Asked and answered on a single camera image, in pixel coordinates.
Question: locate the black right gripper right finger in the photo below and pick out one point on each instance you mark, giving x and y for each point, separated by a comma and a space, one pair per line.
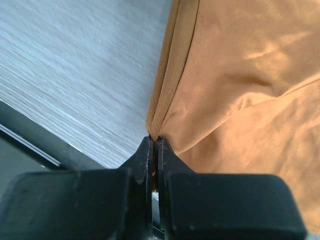
210, 206

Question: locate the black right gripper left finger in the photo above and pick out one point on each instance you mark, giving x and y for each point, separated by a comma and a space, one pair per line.
105, 204

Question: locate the orange satin napkin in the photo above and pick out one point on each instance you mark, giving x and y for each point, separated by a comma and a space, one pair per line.
237, 90

